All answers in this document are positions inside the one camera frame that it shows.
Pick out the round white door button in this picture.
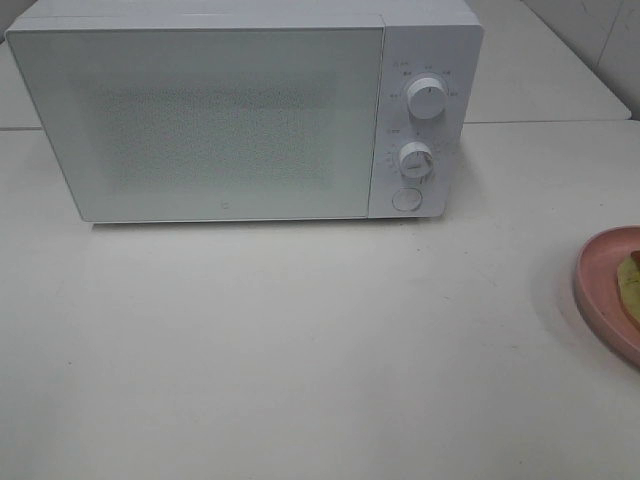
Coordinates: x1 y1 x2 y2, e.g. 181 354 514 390
392 188 423 212

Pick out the white microwave door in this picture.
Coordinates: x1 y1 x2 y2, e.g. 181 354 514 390
9 28 383 223

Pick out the pink plate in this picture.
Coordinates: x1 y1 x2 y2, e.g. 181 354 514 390
573 225 639 368

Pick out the sandwich with cheese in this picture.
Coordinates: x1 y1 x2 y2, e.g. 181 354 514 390
617 250 640 327

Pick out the lower white microwave knob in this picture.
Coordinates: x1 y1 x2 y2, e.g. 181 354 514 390
398 142 434 179

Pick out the white microwave knob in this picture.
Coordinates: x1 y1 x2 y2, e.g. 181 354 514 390
405 73 448 120
398 142 434 179

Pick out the upper white microwave knob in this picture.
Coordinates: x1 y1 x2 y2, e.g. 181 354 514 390
405 73 448 120

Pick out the white microwave oven body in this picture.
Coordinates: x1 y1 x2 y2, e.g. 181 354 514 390
5 1 484 222

